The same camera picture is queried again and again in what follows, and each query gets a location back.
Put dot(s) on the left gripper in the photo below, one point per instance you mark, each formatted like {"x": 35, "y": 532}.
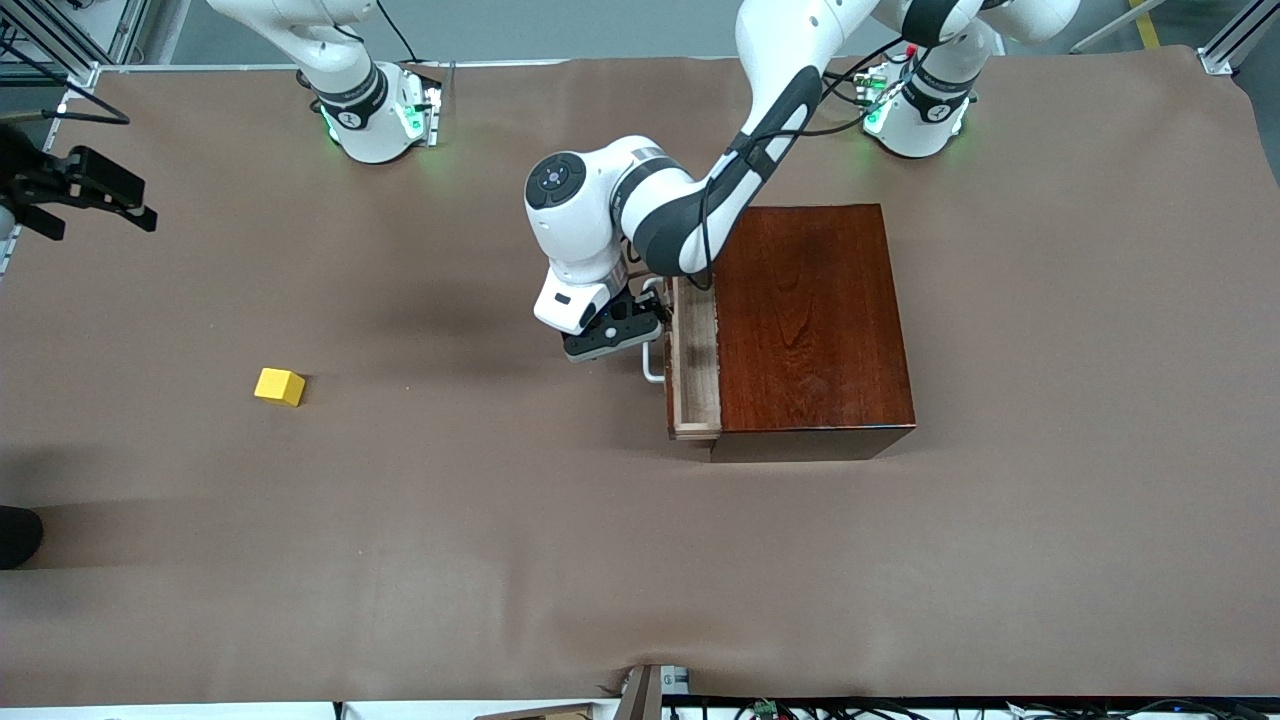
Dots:
{"x": 648, "y": 306}

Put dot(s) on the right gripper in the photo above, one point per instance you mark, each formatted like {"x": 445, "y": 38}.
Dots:
{"x": 38, "y": 181}

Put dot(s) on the light wood drawer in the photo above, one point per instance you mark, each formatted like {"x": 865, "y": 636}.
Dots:
{"x": 700, "y": 360}

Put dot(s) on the yellow block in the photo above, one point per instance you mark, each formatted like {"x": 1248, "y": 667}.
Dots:
{"x": 280, "y": 387}

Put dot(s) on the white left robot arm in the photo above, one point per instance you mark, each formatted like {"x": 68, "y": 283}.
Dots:
{"x": 660, "y": 210}

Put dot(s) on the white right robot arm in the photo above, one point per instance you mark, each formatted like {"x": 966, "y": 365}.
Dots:
{"x": 360, "y": 120}

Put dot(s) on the dark wooden cabinet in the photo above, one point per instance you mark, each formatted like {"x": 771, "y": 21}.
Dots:
{"x": 810, "y": 320}

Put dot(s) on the brown table cover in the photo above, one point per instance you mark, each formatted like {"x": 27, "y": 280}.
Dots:
{"x": 500, "y": 550}

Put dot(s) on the black round object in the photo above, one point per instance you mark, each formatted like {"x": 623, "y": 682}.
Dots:
{"x": 15, "y": 537}

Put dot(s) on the yellow tape strip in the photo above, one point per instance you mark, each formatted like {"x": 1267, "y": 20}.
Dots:
{"x": 1147, "y": 25}

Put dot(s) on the aluminium table edge rail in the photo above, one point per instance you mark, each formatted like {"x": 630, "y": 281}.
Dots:
{"x": 4, "y": 262}

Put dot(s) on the aluminium extrusion frame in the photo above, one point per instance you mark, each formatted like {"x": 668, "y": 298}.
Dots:
{"x": 1225, "y": 55}
{"x": 125, "y": 25}

